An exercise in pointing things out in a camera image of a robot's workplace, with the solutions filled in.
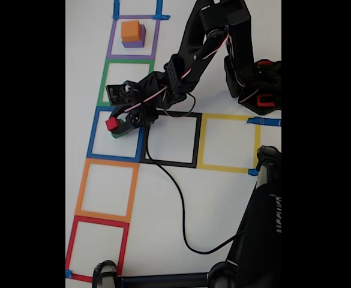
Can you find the green square frame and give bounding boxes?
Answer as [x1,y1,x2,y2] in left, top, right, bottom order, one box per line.
[96,59,155,109]

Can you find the black camera cable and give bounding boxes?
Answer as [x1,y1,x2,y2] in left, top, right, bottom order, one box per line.
[143,104,247,255]

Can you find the blue square frame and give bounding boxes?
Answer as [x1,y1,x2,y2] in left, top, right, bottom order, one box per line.
[86,106,148,163]

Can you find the red square frame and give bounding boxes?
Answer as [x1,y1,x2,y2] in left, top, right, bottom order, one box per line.
[65,215,130,283]

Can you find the purple square frame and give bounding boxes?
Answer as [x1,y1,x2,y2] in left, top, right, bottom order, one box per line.
[106,14,161,60]

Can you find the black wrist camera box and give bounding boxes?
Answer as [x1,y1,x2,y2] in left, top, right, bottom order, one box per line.
[106,80,142,106]

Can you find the orange square frame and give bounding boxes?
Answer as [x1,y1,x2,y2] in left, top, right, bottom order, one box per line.
[74,158,140,223]

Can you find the black square frame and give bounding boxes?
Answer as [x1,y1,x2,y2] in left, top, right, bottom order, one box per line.
[139,110,202,169]

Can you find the yellow square frame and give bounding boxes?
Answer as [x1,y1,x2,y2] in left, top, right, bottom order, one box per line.
[196,113,262,174]

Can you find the black camera tripod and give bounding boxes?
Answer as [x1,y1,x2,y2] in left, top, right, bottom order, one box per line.
[92,145,282,288]

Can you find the green cube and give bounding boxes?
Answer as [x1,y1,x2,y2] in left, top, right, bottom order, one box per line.
[111,118,128,139]

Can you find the orange cube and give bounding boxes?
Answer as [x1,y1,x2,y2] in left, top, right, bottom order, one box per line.
[121,20,142,42]

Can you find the red table clamp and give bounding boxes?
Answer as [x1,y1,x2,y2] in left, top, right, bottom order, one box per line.
[256,94,275,108]

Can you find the large purple cube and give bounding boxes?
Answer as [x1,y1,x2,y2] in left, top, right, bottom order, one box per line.
[122,24,146,49]

